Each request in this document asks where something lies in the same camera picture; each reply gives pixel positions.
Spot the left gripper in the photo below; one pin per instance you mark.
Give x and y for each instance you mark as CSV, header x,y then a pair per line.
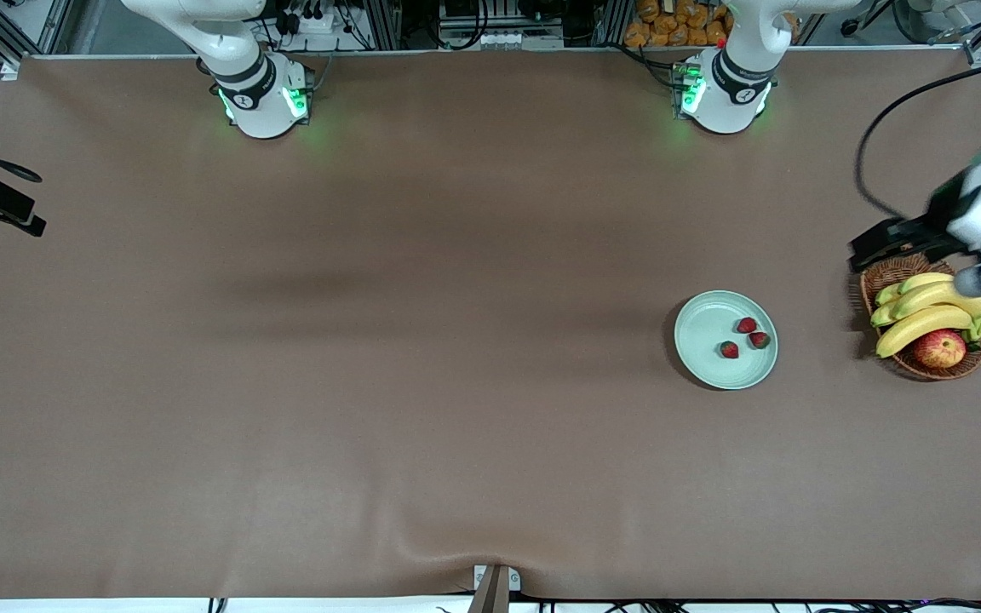
x,y
939,211

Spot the red strawberry with green calyx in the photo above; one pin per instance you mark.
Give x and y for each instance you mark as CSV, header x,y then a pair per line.
x,y
760,340
747,324
729,349

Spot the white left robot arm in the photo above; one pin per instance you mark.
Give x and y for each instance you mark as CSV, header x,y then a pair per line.
x,y
725,106

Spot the light green round plate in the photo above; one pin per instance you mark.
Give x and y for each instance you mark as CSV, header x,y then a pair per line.
x,y
708,332

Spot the brown wicker basket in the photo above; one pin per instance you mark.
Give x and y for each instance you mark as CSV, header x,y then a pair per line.
x,y
886,274

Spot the greenish yellow banana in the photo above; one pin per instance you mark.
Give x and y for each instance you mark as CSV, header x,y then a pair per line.
x,y
886,295
882,315

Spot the red yellow apple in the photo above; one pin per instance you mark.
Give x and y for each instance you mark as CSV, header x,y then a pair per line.
x,y
940,350

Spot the orange bread rolls pile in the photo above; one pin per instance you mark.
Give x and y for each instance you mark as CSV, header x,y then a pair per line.
x,y
678,30

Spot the white power strip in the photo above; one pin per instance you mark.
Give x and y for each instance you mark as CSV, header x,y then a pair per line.
x,y
316,24

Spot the brown table cover sheet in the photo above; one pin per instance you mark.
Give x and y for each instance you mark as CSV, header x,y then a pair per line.
x,y
456,255

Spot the white terminal block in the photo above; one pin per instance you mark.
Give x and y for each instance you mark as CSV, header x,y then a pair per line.
x,y
507,40

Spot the aluminium frame post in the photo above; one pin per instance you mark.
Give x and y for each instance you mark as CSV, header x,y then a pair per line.
x,y
616,21
384,21

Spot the grey metal mount bracket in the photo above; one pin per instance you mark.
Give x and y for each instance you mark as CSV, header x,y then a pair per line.
x,y
495,592

